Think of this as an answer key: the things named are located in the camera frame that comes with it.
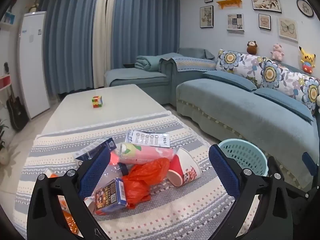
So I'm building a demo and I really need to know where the orange wall shelf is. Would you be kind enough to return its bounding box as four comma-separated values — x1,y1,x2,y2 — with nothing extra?
216,0,242,10

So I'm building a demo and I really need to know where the blue and white carton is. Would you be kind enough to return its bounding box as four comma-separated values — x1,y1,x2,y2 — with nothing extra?
74,137,117,167

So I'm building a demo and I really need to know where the white printed packet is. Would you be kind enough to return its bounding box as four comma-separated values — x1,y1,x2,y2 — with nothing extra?
125,129,171,148

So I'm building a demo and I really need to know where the blue cushion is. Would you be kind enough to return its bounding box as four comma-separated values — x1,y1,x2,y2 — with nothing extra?
254,87,314,124
202,70,258,92

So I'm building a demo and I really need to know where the red and white wall shelf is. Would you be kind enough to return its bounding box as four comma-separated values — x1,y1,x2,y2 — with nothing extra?
0,74,12,91

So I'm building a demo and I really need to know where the black guitar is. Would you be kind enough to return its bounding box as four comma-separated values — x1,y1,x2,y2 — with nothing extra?
6,85,29,132

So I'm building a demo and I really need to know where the light blue plastic basket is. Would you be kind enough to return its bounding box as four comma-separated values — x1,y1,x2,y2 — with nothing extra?
217,138,270,180

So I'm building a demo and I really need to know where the newspaper print canvas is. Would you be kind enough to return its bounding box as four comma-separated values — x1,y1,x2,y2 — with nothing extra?
227,14,245,32

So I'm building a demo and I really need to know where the blue curtain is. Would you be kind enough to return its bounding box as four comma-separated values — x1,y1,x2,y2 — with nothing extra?
110,0,181,68
37,0,99,100

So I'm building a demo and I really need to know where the floral cushion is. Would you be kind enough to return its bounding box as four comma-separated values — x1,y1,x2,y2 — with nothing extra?
292,72,320,117
250,57,304,97
215,49,260,79

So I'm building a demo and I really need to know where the round dark wall frame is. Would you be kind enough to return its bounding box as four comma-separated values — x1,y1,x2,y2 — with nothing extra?
296,0,314,18

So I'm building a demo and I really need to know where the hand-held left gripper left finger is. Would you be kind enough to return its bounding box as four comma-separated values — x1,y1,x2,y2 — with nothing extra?
26,146,112,240

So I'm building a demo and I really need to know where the tall dark picture frame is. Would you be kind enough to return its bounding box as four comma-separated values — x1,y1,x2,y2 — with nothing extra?
199,5,214,28

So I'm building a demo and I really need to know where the orange snack packet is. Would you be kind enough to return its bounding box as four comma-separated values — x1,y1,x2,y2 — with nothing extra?
44,169,84,239

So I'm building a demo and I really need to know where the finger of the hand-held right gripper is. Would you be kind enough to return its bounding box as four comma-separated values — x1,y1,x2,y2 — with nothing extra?
286,180,320,202
302,152,320,167

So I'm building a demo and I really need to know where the folded blue blanket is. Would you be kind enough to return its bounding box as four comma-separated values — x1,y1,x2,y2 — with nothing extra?
135,52,184,72

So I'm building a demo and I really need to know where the striped table cloth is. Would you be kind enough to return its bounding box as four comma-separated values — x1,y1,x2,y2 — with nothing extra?
12,114,260,240

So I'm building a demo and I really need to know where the white framed butterfly picture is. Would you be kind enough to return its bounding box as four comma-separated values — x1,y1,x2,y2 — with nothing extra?
277,17,299,42

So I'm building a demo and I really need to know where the blue striped armrest cover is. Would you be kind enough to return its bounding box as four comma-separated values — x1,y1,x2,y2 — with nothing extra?
172,57,217,72

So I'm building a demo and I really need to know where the white refrigerator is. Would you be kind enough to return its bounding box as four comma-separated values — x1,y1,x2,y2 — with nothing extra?
17,11,50,119

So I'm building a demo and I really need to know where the blue corner sofa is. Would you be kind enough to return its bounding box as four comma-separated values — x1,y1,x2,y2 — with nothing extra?
104,47,320,188

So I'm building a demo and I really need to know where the yellow plush toy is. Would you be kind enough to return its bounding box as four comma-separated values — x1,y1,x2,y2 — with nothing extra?
299,46,317,74

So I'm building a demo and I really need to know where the brown monkey plush toy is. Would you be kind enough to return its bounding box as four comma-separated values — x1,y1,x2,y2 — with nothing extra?
247,41,258,55

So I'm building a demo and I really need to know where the orange plastic bag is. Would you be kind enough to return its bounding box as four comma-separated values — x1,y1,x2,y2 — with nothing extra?
122,157,170,209

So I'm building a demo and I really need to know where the red and white paper cup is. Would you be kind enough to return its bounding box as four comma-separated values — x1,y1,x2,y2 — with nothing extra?
167,147,202,187

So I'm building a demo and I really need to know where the pink pig plush toy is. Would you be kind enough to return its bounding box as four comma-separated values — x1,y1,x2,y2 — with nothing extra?
270,44,285,62

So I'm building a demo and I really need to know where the cream curtain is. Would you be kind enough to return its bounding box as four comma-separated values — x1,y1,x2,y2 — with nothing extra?
92,0,117,89

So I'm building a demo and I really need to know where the clear plastic bottle black cap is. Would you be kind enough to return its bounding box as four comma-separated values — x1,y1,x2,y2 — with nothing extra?
91,162,129,200

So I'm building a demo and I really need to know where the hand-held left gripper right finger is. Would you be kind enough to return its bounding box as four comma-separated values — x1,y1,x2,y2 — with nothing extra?
209,144,293,240

